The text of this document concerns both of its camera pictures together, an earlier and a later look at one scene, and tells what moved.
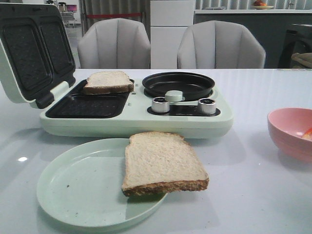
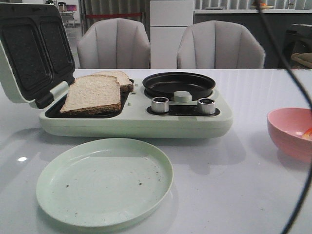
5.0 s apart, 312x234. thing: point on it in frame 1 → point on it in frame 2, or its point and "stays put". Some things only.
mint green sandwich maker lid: [35, 54] stays put
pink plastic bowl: [290, 129] stays put
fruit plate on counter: [260, 5] stays put
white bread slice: [157, 162] → [92, 94]
